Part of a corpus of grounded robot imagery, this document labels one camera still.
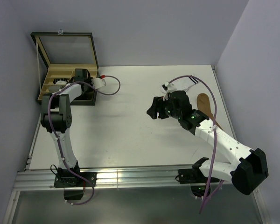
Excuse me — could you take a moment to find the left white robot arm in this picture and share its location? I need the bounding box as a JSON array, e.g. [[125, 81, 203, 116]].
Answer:
[[41, 69, 91, 186]]

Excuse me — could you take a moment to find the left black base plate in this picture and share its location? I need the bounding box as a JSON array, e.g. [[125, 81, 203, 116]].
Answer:
[[50, 163, 98, 201]]

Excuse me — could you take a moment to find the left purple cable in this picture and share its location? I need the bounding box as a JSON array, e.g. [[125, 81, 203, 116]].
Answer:
[[48, 75, 121, 206]]

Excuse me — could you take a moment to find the black white rolled sock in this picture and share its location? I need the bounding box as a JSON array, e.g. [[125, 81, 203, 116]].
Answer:
[[53, 78, 69, 85]]

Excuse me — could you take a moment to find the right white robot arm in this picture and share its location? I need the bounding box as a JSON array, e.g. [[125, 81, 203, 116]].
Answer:
[[147, 91, 269, 195]]

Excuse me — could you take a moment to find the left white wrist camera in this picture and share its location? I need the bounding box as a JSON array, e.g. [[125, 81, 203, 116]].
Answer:
[[91, 78, 106, 90]]

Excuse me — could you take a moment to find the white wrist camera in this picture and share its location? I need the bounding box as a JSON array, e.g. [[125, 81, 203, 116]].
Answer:
[[91, 78, 106, 90], [162, 82, 176, 101]]

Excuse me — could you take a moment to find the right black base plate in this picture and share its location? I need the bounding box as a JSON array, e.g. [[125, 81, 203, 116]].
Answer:
[[175, 165, 208, 198]]

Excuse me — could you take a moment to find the white striped sock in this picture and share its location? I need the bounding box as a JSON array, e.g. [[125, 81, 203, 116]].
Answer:
[[172, 77, 199, 91]]

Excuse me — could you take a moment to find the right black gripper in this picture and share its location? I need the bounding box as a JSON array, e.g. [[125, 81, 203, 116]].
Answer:
[[147, 96, 182, 119]]

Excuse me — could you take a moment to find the aluminium mounting rail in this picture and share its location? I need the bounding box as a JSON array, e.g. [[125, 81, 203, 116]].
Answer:
[[14, 163, 259, 191]]

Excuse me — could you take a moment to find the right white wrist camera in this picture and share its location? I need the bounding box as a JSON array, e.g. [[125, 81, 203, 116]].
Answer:
[[162, 82, 176, 101]]

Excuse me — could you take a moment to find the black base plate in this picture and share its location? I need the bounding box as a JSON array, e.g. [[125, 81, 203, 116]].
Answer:
[[175, 165, 208, 198], [50, 163, 98, 201]]

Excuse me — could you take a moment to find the black compartment storage box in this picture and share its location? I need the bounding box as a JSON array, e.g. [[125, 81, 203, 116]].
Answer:
[[30, 29, 99, 103]]

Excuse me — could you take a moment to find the brown sock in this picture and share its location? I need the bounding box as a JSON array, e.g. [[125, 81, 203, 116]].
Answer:
[[196, 93, 214, 120]]

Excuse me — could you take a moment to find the grey rolled sock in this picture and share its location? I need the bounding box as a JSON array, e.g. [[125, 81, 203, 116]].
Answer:
[[48, 85, 62, 92]]

